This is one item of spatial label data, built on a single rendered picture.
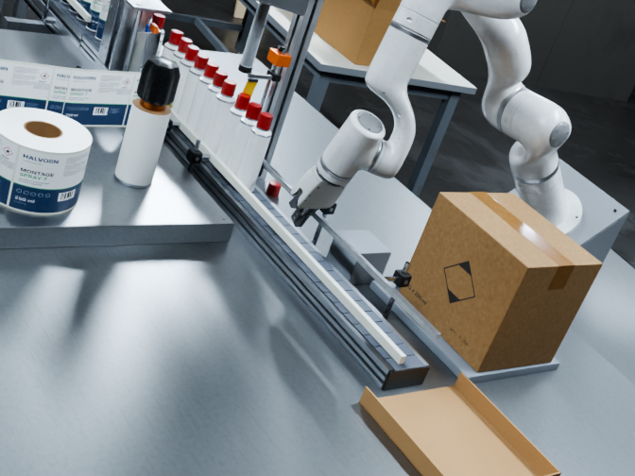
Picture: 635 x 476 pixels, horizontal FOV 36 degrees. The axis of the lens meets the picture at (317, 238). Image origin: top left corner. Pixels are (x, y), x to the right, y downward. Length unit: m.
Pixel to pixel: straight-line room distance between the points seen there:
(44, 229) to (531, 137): 1.11
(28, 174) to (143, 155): 0.31
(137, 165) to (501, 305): 0.86
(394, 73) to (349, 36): 2.10
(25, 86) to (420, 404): 1.13
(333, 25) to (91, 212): 2.27
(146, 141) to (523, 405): 1.00
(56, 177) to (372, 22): 2.22
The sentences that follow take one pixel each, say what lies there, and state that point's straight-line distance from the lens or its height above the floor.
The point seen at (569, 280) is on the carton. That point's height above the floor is 1.08.
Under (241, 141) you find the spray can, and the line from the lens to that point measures 2.41.
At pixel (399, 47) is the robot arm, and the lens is 2.04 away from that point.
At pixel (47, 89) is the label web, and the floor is 1.01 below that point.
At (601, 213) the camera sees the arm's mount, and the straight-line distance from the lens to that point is 2.68.
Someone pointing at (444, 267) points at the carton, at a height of 0.99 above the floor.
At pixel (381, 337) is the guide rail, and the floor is 0.91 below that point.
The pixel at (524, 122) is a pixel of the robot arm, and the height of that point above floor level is 1.27.
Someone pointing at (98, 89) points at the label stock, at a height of 1.02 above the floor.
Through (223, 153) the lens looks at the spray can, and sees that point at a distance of 2.47.
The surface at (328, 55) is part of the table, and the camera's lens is 4.09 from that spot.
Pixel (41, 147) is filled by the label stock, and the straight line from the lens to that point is 2.04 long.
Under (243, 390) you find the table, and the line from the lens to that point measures 1.84.
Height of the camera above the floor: 1.90
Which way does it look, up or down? 26 degrees down
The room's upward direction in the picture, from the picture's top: 20 degrees clockwise
